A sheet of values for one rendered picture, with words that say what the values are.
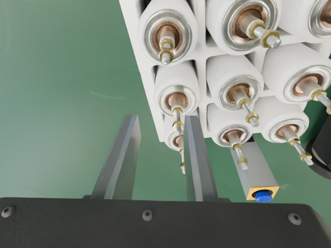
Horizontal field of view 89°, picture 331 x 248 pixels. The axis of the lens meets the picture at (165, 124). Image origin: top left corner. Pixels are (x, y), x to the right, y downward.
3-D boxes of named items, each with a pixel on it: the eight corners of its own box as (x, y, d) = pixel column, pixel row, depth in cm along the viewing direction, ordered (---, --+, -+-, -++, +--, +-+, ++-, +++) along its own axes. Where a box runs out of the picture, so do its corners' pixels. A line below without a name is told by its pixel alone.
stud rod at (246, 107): (236, 98, 31) (250, 126, 26) (240, 94, 31) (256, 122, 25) (241, 100, 32) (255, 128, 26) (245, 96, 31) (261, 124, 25)
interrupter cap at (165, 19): (191, 5, 23) (192, 6, 23) (192, 59, 28) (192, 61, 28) (138, 12, 24) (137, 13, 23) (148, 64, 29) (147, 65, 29)
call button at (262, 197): (271, 188, 44) (274, 196, 43) (267, 195, 47) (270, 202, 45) (254, 189, 45) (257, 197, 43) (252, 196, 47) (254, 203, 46)
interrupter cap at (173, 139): (170, 151, 45) (170, 153, 44) (164, 131, 40) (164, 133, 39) (199, 147, 44) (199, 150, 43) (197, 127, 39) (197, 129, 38)
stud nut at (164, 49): (175, 48, 20) (175, 50, 20) (173, 62, 22) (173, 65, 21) (159, 46, 20) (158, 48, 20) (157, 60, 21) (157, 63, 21)
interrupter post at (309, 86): (312, 87, 31) (324, 97, 29) (297, 91, 32) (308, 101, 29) (314, 76, 30) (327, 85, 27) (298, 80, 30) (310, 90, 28)
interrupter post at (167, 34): (174, 28, 25) (175, 34, 23) (175, 45, 27) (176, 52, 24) (158, 30, 25) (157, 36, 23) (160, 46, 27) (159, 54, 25)
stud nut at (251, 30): (248, 25, 22) (249, 26, 21) (261, 18, 21) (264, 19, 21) (249, 39, 23) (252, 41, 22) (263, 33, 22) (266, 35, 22)
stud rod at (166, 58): (171, 38, 25) (171, 57, 19) (170, 45, 25) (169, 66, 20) (164, 37, 25) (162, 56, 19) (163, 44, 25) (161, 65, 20)
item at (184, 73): (166, 40, 43) (164, 71, 30) (199, 55, 45) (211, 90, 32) (153, 72, 49) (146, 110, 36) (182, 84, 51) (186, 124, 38)
